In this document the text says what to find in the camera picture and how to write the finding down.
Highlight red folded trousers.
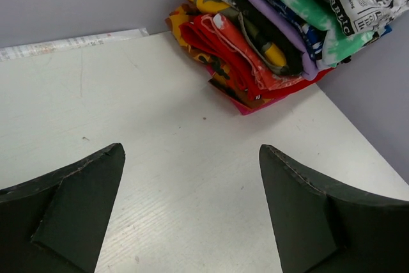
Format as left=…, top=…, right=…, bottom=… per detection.
left=179, top=13, right=331, bottom=102

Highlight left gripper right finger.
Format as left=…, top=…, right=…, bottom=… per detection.
left=259, top=144, right=408, bottom=272

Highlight green tie-dye folded trousers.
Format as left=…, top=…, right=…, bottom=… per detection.
left=280, top=0, right=384, bottom=66

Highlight blue folded trousers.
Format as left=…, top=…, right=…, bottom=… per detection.
left=265, top=0, right=392, bottom=68

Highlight purple folded trousers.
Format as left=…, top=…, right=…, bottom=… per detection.
left=248, top=0, right=319, bottom=81

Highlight yellow black folded trousers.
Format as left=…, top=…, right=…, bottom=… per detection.
left=189, top=0, right=304, bottom=76

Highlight white paper strip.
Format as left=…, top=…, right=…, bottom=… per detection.
left=1, top=28, right=150, bottom=61

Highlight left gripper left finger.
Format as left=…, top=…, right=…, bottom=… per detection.
left=1, top=143, right=125, bottom=272

